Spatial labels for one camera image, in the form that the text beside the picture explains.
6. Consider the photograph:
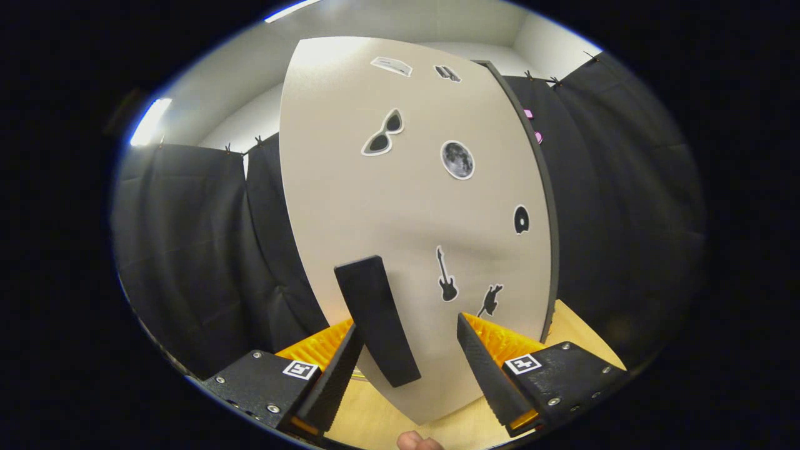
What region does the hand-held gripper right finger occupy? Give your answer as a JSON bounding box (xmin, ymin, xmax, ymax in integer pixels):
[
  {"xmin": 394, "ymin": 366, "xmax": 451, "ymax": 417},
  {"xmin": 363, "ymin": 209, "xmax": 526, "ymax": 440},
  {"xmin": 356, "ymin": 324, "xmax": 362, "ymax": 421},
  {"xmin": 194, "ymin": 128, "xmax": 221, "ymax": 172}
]
[{"xmin": 457, "ymin": 311, "xmax": 629, "ymax": 438}]

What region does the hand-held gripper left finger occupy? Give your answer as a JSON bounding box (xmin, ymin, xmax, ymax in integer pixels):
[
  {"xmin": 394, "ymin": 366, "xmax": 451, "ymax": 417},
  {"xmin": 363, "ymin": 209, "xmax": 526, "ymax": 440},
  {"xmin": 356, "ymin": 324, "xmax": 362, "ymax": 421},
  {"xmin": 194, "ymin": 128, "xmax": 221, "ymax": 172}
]
[{"xmin": 201, "ymin": 319, "xmax": 365, "ymax": 438}]

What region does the beige shoe cabinet door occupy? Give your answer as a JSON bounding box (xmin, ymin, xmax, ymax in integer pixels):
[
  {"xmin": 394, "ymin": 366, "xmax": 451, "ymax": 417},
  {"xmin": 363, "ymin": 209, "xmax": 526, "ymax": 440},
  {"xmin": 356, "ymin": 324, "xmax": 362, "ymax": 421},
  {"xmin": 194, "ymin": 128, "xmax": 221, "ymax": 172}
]
[{"xmin": 278, "ymin": 36, "xmax": 554, "ymax": 426}]

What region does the dark grey shoe cabinet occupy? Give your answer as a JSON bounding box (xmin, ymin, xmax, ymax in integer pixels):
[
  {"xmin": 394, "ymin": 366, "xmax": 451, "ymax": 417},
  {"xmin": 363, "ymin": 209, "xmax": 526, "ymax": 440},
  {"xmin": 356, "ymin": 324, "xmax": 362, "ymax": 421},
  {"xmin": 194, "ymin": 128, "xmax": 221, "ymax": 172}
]
[{"xmin": 472, "ymin": 59, "xmax": 560, "ymax": 344}]

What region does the black backdrop cloth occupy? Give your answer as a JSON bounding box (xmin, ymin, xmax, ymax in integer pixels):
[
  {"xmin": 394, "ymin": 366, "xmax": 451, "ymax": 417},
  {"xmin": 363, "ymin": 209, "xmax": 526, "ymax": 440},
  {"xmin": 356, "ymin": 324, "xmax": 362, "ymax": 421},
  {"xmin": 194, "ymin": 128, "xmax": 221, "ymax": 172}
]
[{"xmin": 112, "ymin": 50, "xmax": 707, "ymax": 382}]

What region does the narrow ceiling light strip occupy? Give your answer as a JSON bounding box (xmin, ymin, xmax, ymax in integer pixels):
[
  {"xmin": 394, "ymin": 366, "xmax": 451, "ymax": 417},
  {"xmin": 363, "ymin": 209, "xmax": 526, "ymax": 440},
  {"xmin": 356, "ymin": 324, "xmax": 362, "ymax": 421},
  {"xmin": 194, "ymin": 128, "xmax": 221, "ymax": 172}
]
[{"xmin": 129, "ymin": 97, "xmax": 173, "ymax": 148}]

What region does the wide ceiling light panel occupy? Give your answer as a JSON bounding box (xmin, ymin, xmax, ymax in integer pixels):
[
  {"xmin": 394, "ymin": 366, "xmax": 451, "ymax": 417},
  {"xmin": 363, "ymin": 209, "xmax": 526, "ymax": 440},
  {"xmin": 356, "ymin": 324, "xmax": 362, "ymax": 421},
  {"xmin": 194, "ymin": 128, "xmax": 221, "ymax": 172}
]
[{"xmin": 264, "ymin": 0, "xmax": 323, "ymax": 24}]

